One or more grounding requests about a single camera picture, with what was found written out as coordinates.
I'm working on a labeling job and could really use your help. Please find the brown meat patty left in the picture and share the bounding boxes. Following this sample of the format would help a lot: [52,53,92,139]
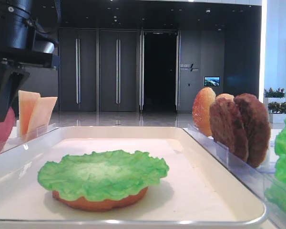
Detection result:
[209,98,249,162]

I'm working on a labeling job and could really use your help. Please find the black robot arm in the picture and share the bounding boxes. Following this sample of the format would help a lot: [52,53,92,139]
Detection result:
[0,0,61,122]

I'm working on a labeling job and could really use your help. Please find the dark double door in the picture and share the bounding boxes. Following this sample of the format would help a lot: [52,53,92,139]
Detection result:
[59,30,96,112]
[100,31,137,112]

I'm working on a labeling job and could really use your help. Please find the orange cheese slice rear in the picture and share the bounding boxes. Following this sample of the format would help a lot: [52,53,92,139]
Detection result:
[18,90,41,136]

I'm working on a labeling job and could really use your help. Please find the green lettuce in rack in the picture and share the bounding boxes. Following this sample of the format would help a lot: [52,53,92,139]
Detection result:
[265,119,286,213]

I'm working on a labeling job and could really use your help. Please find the brown meat patty right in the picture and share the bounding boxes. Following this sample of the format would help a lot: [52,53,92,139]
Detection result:
[234,93,271,168]

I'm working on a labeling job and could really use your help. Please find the wall display screen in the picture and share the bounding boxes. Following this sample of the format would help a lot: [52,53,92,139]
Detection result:
[204,77,220,87]

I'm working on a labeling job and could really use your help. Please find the dark double door middle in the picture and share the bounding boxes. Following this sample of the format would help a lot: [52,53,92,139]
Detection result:
[100,31,137,112]

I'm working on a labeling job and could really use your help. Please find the open glass doorway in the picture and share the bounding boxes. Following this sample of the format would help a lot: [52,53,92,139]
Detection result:
[142,31,177,113]

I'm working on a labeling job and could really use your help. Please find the upper flower planter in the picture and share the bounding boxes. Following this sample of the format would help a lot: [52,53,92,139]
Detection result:
[264,88,286,106]

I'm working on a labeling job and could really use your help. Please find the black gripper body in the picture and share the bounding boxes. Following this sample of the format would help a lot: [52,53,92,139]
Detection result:
[0,47,60,69]

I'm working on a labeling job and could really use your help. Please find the clear acrylic left rack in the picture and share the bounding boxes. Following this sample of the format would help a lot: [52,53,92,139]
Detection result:
[0,124,57,154]

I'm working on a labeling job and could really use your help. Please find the brown meat patty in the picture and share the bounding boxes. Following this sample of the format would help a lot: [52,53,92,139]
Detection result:
[234,93,271,168]
[209,98,249,162]

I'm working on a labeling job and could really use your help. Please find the green lettuce leaf on bun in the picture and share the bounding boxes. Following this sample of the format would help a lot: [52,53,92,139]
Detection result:
[37,150,169,202]

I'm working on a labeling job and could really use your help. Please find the clear acrylic right rack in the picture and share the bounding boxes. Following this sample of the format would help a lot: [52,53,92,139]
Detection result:
[186,124,286,229]

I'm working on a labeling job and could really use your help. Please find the wall sign lettering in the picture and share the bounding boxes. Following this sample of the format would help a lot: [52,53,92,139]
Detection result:
[180,63,200,72]

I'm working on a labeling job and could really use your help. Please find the orange cheese slice front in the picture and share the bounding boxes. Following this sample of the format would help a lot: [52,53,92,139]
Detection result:
[27,97,57,133]

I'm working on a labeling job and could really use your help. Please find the brown bottom bun slice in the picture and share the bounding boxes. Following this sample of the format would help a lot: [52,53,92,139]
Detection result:
[52,187,148,212]

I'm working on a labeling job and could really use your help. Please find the tan bread slice behind patties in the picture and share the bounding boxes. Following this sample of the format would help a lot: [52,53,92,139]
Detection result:
[215,94,234,101]

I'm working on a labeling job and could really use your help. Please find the clear acrylic rack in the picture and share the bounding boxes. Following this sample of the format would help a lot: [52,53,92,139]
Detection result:
[0,124,57,154]
[186,124,286,229]

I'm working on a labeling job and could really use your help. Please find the orange cheese slice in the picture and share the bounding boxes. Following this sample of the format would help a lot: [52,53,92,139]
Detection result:
[18,90,41,136]
[27,97,57,133]

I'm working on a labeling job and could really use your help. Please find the glazed bun slice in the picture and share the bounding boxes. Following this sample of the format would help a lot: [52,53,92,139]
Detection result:
[192,87,216,136]

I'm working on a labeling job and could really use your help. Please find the dark double door left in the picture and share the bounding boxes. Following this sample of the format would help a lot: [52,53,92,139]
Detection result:
[59,30,96,112]

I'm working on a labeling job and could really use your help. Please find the white plastic tray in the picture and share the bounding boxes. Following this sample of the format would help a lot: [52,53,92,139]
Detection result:
[0,126,267,229]

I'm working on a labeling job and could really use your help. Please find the flower planter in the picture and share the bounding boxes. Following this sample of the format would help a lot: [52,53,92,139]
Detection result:
[264,88,286,106]
[268,102,286,124]

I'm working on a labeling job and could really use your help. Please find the lower flower planter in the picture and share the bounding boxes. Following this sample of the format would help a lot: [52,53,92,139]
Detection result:
[268,102,286,124]

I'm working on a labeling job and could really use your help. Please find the red tomato slice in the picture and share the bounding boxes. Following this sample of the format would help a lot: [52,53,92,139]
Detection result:
[0,107,15,152]

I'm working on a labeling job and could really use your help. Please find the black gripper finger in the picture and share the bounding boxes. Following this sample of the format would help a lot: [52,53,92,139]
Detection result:
[0,63,30,122]

